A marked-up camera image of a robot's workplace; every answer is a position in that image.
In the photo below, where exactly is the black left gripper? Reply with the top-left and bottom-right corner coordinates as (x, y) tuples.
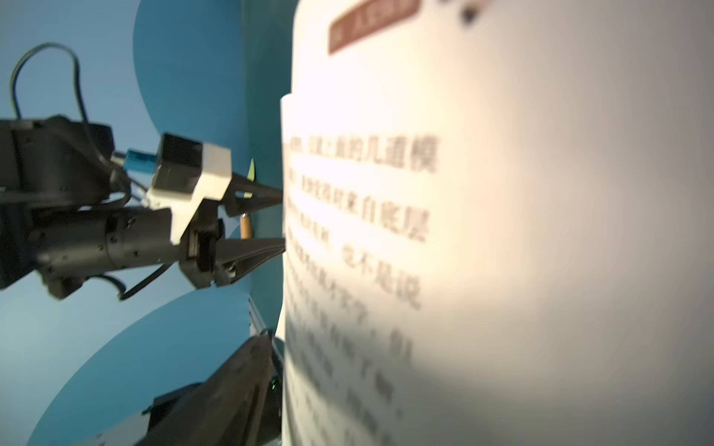
(30, 173), (286, 298)

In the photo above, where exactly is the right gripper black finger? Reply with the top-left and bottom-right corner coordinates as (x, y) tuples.
(138, 334), (279, 445)

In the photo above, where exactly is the paperback book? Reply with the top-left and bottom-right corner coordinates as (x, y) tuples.
(281, 1), (713, 445)

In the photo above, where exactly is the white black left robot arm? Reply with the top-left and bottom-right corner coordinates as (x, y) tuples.
(1, 116), (286, 299)

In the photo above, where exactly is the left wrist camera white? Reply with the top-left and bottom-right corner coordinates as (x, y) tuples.
(142, 134), (232, 245)

